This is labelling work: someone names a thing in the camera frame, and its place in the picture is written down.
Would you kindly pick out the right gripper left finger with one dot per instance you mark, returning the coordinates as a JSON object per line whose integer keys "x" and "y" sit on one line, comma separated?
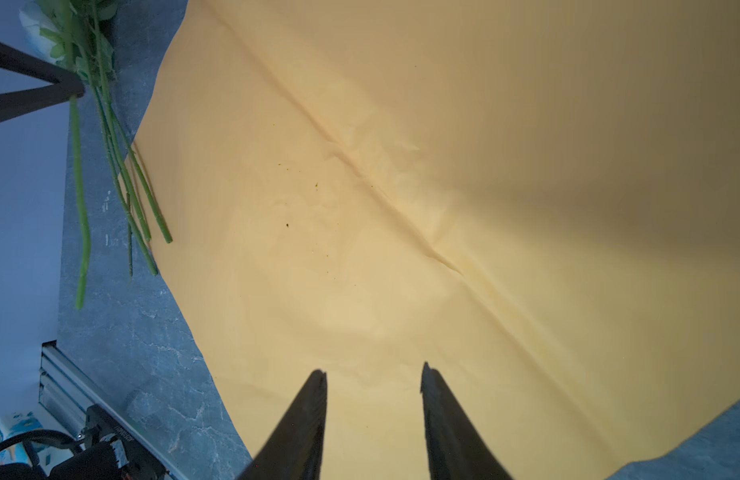
{"x": 295, "y": 447}

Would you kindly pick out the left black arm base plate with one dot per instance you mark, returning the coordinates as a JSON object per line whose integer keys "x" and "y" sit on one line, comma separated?
{"x": 131, "y": 458}

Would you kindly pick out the orange wrapping paper sheet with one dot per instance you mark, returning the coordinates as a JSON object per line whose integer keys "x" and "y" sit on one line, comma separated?
{"x": 540, "y": 199}

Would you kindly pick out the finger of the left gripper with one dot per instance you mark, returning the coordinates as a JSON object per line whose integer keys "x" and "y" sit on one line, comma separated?
{"x": 62, "y": 84}

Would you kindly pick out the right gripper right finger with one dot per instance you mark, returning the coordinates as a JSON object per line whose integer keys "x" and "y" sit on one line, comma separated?
{"x": 454, "y": 447}

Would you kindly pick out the red pink fake rose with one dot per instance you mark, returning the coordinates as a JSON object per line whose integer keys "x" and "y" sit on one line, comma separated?
{"x": 94, "y": 58}

